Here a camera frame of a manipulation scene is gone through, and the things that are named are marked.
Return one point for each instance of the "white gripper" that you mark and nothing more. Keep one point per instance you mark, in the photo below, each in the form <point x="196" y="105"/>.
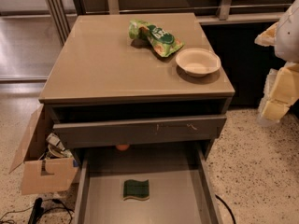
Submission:
<point x="289" y="34"/>

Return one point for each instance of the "green and yellow sponge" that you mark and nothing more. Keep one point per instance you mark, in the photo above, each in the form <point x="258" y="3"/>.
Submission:
<point x="137" y="190"/>

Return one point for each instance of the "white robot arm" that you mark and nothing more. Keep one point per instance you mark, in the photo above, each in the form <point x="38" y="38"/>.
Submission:
<point x="287" y="36"/>

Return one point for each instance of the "grey top drawer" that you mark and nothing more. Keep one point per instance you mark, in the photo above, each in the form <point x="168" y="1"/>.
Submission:
<point x="139" y="131"/>

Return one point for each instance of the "grey drawer cabinet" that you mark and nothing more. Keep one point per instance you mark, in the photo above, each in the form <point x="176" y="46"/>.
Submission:
<point x="103" y="75"/>

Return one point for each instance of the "grey open middle drawer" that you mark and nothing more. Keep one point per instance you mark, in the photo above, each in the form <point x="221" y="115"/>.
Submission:
<point x="179" y="187"/>

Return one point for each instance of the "white paper bowl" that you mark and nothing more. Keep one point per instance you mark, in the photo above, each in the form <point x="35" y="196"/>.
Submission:
<point x="198" y="62"/>

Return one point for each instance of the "green chip bag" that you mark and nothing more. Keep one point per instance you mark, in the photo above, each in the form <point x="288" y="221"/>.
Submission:
<point x="163" y="43"/>

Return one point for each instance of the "orange ball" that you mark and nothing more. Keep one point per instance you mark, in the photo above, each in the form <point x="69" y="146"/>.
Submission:
<point x="122" y="147"/>

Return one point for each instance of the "clutter inside cardboard box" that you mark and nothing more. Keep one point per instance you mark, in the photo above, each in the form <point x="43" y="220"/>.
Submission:
<point x="55" y="149"/>

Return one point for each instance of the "brown cardboard box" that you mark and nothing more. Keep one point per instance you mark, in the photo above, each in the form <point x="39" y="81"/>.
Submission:
<point x="40" y="175"/>

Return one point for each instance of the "black power strip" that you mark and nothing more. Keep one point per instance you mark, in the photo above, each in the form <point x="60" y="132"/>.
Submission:
<point x="37" y="210"/>

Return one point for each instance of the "metal railing frame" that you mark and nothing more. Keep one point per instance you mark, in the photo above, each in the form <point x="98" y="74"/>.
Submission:
<point x="210" y="11"/>

